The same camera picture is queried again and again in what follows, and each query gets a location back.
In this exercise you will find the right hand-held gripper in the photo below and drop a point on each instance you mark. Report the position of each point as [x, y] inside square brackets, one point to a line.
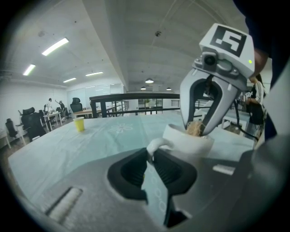
[235, 59]

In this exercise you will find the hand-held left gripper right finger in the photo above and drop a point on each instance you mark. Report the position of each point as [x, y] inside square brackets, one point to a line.
[213, 192]

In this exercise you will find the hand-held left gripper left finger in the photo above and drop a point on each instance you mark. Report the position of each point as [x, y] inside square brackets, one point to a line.
[95, 181]

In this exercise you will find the white cup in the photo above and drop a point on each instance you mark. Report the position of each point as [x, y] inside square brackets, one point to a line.
[190, 147]

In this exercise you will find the person's right forearm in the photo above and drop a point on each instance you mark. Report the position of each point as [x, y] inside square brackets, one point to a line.
[260, 61]

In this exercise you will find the yellow paper cup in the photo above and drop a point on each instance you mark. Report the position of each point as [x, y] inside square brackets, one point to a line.
[79, 124]

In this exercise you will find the light blue flowered tablecloth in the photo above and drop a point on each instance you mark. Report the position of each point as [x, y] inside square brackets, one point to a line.
[90, 145]

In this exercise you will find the black railing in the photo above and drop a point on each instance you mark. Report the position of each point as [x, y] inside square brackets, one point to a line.
[136, 97]

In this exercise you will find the wooden desk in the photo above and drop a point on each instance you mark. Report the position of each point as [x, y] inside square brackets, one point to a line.
[88, 111]

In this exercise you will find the white office table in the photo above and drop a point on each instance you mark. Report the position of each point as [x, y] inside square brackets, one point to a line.
[53, 115]

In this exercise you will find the black office chair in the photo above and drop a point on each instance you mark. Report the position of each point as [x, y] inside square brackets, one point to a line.
[76, 105]
[34, 123]
[11, 129]

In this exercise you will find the person's dark shirt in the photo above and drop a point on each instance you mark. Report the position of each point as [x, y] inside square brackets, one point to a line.
[272, 27]

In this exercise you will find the long ceiling light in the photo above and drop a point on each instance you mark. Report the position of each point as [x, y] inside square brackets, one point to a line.
[55, 46]
[29, 69]
[69, 80]
[94, 73]

